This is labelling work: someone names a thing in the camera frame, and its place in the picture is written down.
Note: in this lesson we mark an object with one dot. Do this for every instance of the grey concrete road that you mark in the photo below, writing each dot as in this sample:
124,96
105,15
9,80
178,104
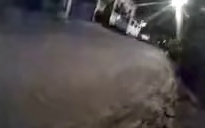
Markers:
73,73

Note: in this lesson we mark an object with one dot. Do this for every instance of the pale building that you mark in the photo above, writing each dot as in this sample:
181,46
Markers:
130,20

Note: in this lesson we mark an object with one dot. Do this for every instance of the pole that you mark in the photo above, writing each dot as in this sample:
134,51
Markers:
67,8

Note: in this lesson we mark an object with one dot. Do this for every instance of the street lamp on pole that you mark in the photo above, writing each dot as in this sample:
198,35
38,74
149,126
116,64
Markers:
179,20

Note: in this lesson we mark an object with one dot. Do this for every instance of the dark roadside verge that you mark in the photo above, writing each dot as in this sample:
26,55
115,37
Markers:
198,73

